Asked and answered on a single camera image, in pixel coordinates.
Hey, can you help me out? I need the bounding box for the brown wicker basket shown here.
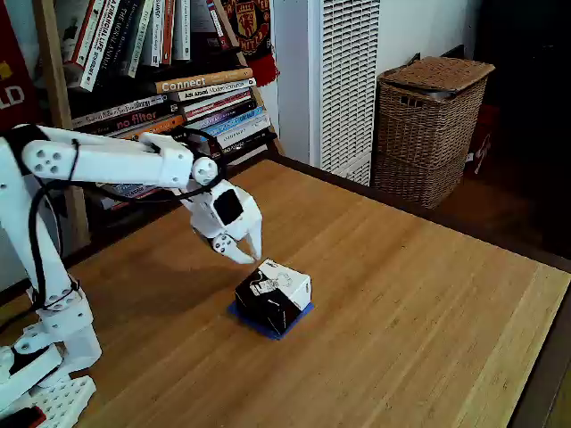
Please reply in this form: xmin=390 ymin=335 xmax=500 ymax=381
xmin=371 ymin=55 xmax=497 ymax=210

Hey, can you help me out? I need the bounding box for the red banner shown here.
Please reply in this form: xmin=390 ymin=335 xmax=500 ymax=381
xmin=0 ymin=0 xmax=42 ymax=133

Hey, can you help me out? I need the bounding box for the tan Connect book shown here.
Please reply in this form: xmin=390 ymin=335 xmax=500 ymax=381
xmin=154 ymin=67 xmax=254 ymax=95

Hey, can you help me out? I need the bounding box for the black no filter book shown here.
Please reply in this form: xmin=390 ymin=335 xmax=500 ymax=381
xmin=72 ymin=103 xmax=180 ymax=136

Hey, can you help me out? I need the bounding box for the blue spine book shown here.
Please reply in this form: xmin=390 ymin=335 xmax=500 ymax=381
xmin=200 ymin=106 xmax=266 ymax=137

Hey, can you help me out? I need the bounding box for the white wall heater grille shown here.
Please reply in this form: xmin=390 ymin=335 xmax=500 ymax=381
xmin=307 ymin=0 xmax=383 ymax=188

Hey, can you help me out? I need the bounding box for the white perforated base plate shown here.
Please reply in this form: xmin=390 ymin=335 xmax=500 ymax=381
xmin=24 ymin=375 xmax=97 ymax=428

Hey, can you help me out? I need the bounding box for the red bag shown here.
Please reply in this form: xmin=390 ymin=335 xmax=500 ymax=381
xmin=465 ymin=103 xmax=501 ymax=176

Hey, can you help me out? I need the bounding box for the wooden ladder bookshelf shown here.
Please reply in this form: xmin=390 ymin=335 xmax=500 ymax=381
xmin=32 ymin=0 xmax=287 ymax=251

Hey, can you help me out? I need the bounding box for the black and white cardboard box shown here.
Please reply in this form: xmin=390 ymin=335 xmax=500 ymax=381
xmin=234 ymin=258 xmax=313 ymax=336

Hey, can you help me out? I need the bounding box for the white Modern Romance book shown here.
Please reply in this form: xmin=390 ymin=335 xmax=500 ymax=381
xmin=170 ymin=77 xmax=258 ymax=103

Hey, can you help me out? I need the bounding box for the white A Financial Life book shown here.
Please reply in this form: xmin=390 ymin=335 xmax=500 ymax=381
xmin=79 ymin=0 xmax=125 ymax=93

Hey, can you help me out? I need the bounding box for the red football scarf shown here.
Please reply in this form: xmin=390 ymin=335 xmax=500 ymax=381
xmin=220 ymin=0 xmax=281 ymax=87

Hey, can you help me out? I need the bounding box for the blue tape square target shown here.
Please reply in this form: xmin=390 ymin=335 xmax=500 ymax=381
xmin=227 ymin=300 xmax=315 ymax=342

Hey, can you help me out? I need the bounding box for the orange spine book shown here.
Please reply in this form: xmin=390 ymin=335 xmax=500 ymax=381
xmin=119 ymin=114 xmax=186 ymax=142

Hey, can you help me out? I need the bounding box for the dark Moral Animal book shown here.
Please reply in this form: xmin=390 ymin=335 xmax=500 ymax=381
xmin=95 ymin=0 xmax=136 ymax=76

